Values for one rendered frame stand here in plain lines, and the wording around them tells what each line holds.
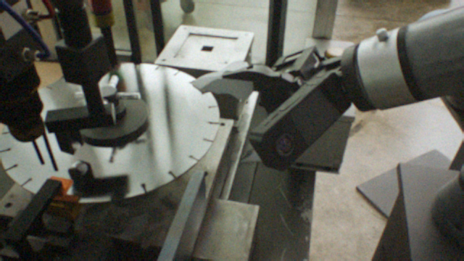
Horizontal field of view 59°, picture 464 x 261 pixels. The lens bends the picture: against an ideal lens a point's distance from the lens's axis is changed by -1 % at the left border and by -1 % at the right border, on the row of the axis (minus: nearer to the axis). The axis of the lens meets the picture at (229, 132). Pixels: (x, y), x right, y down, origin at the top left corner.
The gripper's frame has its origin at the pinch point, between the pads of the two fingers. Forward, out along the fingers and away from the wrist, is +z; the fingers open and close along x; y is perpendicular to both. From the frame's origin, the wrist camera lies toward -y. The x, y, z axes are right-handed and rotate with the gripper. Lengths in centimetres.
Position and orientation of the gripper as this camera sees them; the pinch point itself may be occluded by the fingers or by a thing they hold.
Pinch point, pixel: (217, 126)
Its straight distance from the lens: 53.6
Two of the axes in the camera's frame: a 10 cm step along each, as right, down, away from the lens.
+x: -5.0, -7.9, -3.6
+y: 4.3, -5.9, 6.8
